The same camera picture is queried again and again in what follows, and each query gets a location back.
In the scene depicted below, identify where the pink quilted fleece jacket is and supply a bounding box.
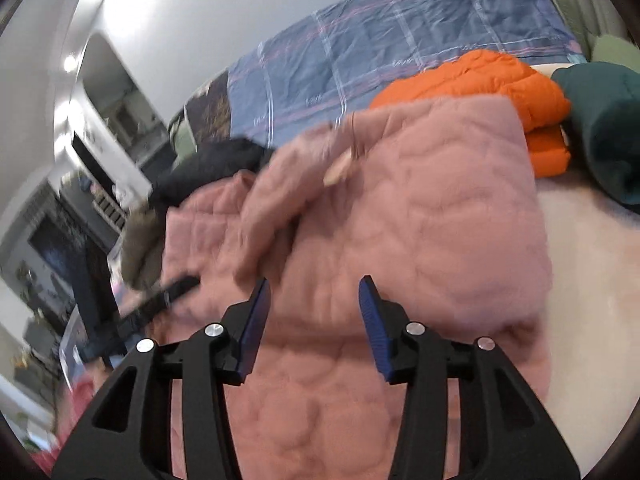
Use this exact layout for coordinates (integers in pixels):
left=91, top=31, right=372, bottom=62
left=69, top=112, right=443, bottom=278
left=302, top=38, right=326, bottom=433
left=150, top=94, right=552, bottom=479

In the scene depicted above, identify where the grey sherpa fleece garment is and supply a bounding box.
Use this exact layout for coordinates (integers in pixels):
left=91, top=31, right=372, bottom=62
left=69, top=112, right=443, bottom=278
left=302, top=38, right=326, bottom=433
left=120, top=203, right=165, bottom=290

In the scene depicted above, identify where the white pink cartoon blanket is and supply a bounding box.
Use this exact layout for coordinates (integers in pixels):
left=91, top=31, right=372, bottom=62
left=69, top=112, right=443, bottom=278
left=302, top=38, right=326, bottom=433
left=537, top=170, right=639, bottom=474

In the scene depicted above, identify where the white wardrobe shelf unit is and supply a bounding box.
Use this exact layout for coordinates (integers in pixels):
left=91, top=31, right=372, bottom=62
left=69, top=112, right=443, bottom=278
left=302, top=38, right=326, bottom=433
left=53, top=32, right=176, bottom=212

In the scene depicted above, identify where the black jacket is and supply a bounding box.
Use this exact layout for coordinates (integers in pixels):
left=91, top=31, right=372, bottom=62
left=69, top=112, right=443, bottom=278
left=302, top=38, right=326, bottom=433
left=148, top=138, right=274, bottom=211

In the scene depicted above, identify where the dark green garment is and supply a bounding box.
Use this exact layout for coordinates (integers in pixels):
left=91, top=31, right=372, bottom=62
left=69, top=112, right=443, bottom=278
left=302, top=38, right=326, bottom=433
left=551, top=62, right=639, bottom=212

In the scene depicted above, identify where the orange puffer jacket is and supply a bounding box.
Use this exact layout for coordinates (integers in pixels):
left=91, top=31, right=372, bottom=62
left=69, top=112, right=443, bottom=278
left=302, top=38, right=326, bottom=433
left=369, top=48, right=573, bottom=180

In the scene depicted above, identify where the blue plaid bed sheet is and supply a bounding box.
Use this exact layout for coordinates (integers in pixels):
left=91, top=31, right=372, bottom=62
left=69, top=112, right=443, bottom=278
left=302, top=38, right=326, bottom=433
left=169, top=0, right=585, bottom=146

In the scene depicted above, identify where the light green pillow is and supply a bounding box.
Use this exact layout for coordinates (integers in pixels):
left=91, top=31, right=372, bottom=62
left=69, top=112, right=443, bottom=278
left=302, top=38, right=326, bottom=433
left=591, top=35, right=640, bottom=72

